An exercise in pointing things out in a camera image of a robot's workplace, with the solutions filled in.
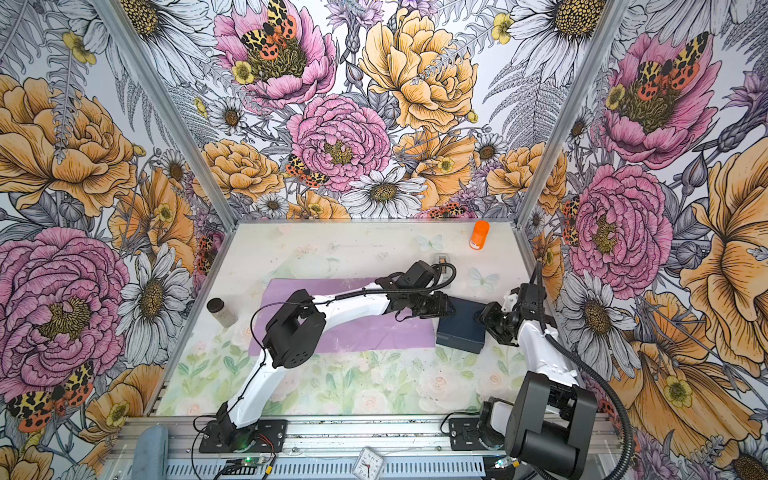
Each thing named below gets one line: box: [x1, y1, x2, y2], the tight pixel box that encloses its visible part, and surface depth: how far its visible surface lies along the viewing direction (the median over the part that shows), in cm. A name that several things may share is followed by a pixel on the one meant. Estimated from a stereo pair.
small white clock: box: [352, 446, 384, 480], surface depth 70 cm
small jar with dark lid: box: [206, 297, 238, 328], surface depth 89 cm
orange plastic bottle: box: [469, 220, 491, 250], surface depth 111 cm
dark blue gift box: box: [436, 296, 487, 354], surface depth 88 cm
